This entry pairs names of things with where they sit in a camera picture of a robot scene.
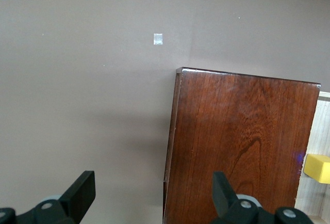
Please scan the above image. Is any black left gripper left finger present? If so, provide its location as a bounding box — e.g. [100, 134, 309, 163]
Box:
[0, 170, 96, 224]

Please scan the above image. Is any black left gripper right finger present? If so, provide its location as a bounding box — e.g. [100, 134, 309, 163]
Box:
[208, 171, 315, 224]

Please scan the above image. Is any yellow wooden block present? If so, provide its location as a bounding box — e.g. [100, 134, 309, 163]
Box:
[303, 153, 330, 184]

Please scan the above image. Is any dark brown wooden cabinet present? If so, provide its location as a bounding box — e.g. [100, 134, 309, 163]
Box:
[162, 66, 322, 224]

